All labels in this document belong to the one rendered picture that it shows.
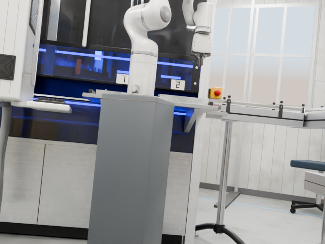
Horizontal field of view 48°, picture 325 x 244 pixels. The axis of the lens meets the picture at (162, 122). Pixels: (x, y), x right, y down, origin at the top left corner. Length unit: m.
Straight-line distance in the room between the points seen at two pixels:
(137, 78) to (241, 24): 3.72
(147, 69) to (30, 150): 1.06
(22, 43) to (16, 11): 0.15
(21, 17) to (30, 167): 0.93
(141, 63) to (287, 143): 3.56
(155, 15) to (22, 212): 1.44
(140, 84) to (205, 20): 0.60
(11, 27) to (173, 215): 1.40
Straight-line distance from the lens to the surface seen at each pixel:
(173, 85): 2.31
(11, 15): 1.90
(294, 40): 5.10
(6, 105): 2.15
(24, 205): 2.42
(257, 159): 4.97
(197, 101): 1.94
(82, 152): 2.31
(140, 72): 1.60
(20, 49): 1.86
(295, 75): 5.00
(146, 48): 1.62
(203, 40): 2.00
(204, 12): 2.02
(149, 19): 1.63
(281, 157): 4.95
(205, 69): 2.36
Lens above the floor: 0.73
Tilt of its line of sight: 1 degrees up
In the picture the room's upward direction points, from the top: 6 degrees clockwise
